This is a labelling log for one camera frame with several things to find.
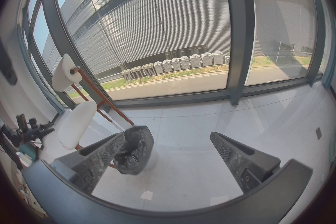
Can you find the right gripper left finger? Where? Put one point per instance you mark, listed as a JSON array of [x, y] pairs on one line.
[[97, 165]]

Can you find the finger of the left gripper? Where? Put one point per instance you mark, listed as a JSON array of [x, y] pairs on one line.
[[46, 133], [46, 128]]

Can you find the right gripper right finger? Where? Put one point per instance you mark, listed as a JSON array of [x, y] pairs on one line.
[[238, 162]]

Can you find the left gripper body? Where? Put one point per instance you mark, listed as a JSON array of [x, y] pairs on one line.
[[34, 131]]

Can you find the black plastic bag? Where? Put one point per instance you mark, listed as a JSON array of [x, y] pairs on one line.
[[136, 149]]

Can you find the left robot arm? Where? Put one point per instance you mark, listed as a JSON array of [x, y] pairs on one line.
[[10, 139]]

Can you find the white chair with wooden legs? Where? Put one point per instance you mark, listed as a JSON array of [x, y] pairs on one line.
[[76, 123]]

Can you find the window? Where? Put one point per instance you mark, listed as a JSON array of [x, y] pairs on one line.
[[240, 34]]

